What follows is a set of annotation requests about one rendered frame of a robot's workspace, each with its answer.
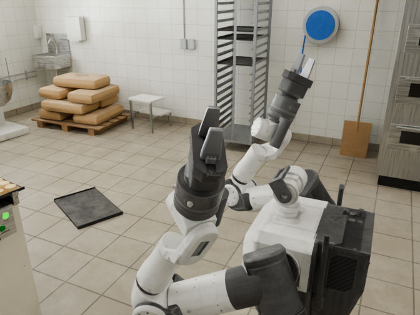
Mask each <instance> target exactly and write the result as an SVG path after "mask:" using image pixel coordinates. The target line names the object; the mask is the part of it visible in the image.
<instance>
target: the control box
mask: <svg viewBox="0 0 420 315"><path fill-rule="evenodd" d="M4 213H9V217H8V218H7V219H3V214H4ZM1 225H4V226H5V227H6V228H5V230H4V231H3V232H1V231H0V240H2V239H4V238H6V237H8V236H10V235H12V234H14V233H16V232H17V228H16V223H15V219H14V214H13V209H12V207H11V206H6V207H3V208H1V209H0V226H1Z"/></svg>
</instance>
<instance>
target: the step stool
mask: <svg viewBox="0 0 420 315"><path fill-rule="evenodd" d="M128 99H129V103H130V112H131V127H132V129H134V119H133V115H134V114H137V113H145V114H148V116H149V122H150V124H151V133H153V119H156V118H159V117H161V116H164V115H166V114H169V126H172V114H171V113H172V111H171V110H168V109H161V108H158V107H152V103H154V102H156V101H160V100H163V99H164V97H161V96H153V95H149V94H139V95H137V96H133V97H129V98H128ZM132 101H139V102H142V103H149V106H148V107H144V108H142V109H138V110H137V111H136V112H133V103H132ZM153 115H155V116H154V117H153Z"/></svg>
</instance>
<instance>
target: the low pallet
mask: <svg viewBox="0 0 420 315"><path fill-rule="evenodd" d="M129 116H131V114H130V113H125V112H124V113H122V114H120V115H118V116H116V117H113V118H111V119H109V120H107V121H105V122H103V123H101V124H98V125H91V124H81V123H76V122H74V120H73V116H71V117H69V118H66V119H63V120H61V121H58V120H53V119H45V118H41V117H35V118H33V119H31V120H32V121H37V126H38V127H39V128H45V127H47V126H50V125H52V124H60V125H61V126H62V131H66V132H69V131H71V130H73V129H76V128H85V129H87V130H88V135H90V136H95V135H97V134H99V133H101V132H103V131H106V130H108V129H110V128H112V127H114V126H116V125H118V124H120V123H123V122H124V121H127V120H128V118H127V117H129Z"/></svg>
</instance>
